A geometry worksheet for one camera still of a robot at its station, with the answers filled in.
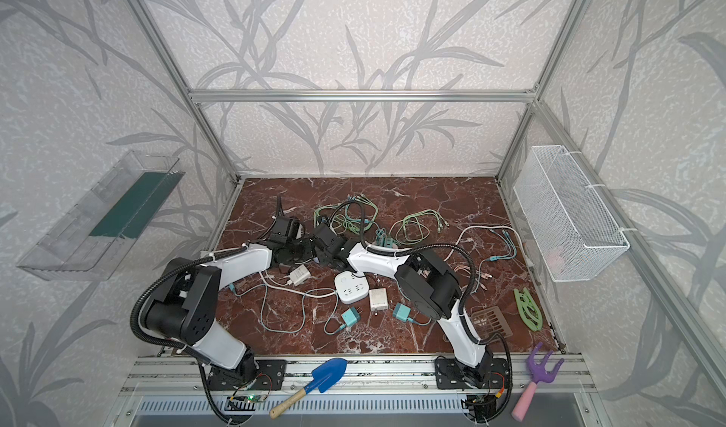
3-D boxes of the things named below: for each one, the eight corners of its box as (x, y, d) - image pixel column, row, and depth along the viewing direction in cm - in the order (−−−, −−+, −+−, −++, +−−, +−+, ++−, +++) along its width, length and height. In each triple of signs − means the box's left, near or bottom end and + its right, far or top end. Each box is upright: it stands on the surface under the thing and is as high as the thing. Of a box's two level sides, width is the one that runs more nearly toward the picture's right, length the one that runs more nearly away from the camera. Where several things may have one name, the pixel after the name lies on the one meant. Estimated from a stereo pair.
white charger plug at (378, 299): (372, 316, 85) (371, 314, 83) (369, 293, 90) (368, 290, 88) (389, 313, 85) (390, 311, 83) (385, 290, 90) (385, 287, 88)
